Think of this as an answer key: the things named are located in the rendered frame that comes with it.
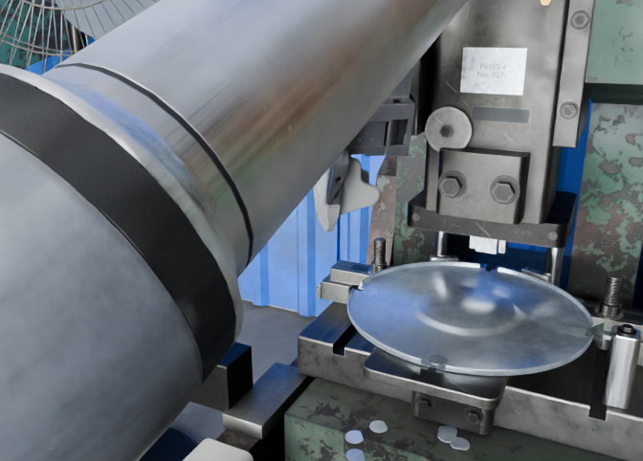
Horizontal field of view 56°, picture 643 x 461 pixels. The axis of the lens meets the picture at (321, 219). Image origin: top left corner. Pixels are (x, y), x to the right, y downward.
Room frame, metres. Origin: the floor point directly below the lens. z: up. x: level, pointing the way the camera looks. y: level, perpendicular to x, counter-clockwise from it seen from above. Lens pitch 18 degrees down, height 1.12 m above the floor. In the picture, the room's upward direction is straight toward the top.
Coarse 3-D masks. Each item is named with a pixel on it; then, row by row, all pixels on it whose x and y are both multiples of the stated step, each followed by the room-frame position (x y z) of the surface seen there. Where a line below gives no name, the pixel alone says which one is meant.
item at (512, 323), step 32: (384, 288) 0.74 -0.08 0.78; (416, 288) 0.74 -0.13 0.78; (448, 288) 0.73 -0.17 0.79; (480, 288) 0.74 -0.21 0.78; (512, 288) 0.74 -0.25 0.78; (544, 288) 0.74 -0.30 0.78; (352, 320) 0.64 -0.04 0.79; (384, 320) 0.65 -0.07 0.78; (416, 320) 0.65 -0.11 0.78; (448, 320) 0.63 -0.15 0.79; (480, 320) 0.63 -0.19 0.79; (512, 320) 0.64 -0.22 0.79; (544, 320) 0.65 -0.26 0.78; (576, 320) 0.65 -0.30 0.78; (416, 352) 0.57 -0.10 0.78; (448, 352) 0.57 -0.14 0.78; (480, 352) 0.57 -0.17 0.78; (512, 352) 0.57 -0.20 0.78; (544, 352) 0.57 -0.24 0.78; (576, 352) 0.56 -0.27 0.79
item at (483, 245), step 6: (474, 240) 0.78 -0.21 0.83; (480, 240) 0.77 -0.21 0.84; (486, 240) 0.76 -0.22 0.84; (492, 240) 0.76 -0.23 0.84; (498, 240) 0.76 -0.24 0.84; (474, 246) 0.78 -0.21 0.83; (480, 246) 0.77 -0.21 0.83; (486, 246) 0.76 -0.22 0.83; (492, 246) 0.76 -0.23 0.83; (498, 246) 0.77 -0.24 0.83; (504, 246) 0.76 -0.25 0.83; (492, 252) 0.76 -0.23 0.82; (504, 252) 0.76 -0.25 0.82
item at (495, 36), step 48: (480, 0) 0.72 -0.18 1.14; (528, 0) 0.70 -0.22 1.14; (432, 48) 0.74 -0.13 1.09; (480, 48) 0.72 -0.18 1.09; (528, 48) 0.70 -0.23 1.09; (432, 96) 0.74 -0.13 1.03; (480, 96) 0.72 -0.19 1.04; (528, 96) 0.69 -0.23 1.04; (432, 144) 0.73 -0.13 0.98; (480, 144) 0.71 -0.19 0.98; (528, 144) 0.69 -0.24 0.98; (432, 192) 0.74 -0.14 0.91; (480, 192) 0.68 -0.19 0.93; (528, 192) 0.69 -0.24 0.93
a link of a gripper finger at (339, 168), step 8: (344, 152) 0.55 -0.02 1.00; (336, 160) 0.54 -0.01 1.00; (344, 160) 0.54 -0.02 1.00; (328, 168) 0.56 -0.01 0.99; (336, 168) 0.54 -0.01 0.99; (344, 168) 0.54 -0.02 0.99; (328, 176) 0.56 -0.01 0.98; (336, 176) 0.54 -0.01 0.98; (344, 176) 0.55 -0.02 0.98; (328, 184) 0.56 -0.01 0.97; (336, 184) 0.55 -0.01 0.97; (328, 192) 0.56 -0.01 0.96; (336, 192) 0.56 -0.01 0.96; (328, 200) 0.56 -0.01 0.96; (336, 200) 0.57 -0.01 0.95
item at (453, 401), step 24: (384, 360) 0.56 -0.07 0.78; (408, 384) 0.53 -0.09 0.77; (432, 384) 0.52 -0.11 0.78; (456, 384) 0.52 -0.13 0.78; (480, 384) 0.52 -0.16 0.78; (504, 384) 0.52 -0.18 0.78; (432, 408) 0.63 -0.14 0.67; (456, 408) 0.62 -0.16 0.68; (480, 408) 0.61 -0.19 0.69; (480, 432) 0.61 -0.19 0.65
